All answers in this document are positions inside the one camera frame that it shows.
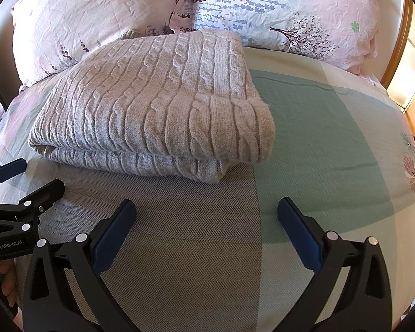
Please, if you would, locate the beige cable-knit sweater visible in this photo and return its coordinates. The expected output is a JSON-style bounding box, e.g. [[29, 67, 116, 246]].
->
[[28, 29, 276, 185]]

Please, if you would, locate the person's left hand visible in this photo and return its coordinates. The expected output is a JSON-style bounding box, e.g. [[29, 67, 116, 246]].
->
[[0, 258, 23, 331]]

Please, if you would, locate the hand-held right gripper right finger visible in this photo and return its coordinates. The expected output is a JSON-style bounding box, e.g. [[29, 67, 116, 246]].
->
[[277, 196, 393, 332]]

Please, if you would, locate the pink floral pillow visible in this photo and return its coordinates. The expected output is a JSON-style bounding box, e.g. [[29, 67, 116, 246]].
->
[[12, 0, 181, 87], [169, 0, 395, 77]]

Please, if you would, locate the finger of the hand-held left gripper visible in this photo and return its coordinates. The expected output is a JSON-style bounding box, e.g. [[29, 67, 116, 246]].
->
[[0, 179, 66, 222], [0, 158, 27, 185]]

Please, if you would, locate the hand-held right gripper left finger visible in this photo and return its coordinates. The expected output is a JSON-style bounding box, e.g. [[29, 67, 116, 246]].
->
[[22, 199, 137, 332]]

